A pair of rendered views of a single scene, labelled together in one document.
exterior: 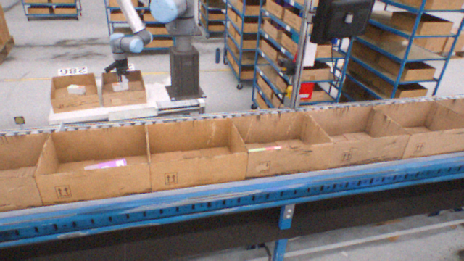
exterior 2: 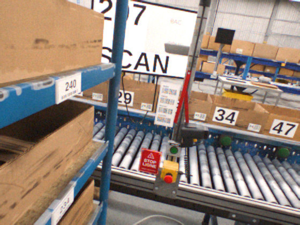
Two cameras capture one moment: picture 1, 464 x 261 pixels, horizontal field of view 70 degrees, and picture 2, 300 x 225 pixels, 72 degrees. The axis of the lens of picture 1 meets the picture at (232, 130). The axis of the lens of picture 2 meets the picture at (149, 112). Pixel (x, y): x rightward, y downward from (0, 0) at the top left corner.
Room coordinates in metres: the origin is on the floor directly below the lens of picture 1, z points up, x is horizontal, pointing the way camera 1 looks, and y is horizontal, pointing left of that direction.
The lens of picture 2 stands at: (2.99, -0.20, 1.41)
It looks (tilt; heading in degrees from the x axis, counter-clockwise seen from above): 19 degrees down; 203
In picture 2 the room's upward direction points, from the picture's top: 9 degrees clockwise
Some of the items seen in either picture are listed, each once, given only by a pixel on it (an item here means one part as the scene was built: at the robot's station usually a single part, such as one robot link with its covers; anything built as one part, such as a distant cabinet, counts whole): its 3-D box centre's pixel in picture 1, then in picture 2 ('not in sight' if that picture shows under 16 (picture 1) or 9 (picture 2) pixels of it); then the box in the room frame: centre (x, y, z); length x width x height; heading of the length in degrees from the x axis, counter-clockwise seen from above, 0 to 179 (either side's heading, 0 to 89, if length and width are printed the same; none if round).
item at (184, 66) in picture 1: (184, 71); not in sight; (2.26, 0.37, 0.91); 0.26 x 0.26 x 0.33; 22
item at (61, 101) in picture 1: (75, 91); not in sight; (2.06, 1.09, 0.80); 0.38 x 0.28 x 0.10; 25
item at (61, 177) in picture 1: (100, 164); not in sight; (1.08, 0.53, 0.96); 0.39 x 0.29 x 0.17; 106
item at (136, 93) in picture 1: (123, 87); not in sight; (2.17, 0.79, 0.80); 0.38 x 0.28 x 0.10; 20
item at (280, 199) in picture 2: not in sight; (268, 178); (1.68, 0.09, 0.72); 0.52 x 0.05 x 0.05; 16
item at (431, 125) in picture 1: (418, 130); (135, 94); (1.52, -0.97, 0.97); 0.39 x 0.29 x 0.17; 106
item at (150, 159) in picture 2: (301, 91); (156, 162); (2.16, -0.48, 0.85); 0.16 x 0.01 x 0.13; 106
